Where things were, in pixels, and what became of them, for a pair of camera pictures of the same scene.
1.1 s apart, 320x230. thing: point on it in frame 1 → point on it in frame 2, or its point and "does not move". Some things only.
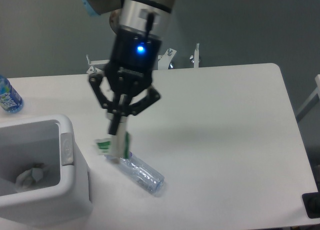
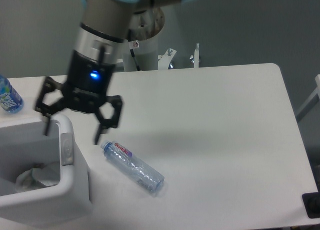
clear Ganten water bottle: (139, 172) does not move
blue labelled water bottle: (10, 101) does not move
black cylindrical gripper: (136, 46) → (88, 82)
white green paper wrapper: (117, 146) → (49, 176)
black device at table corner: (311, 202) does not move
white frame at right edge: (314, 98) does not move
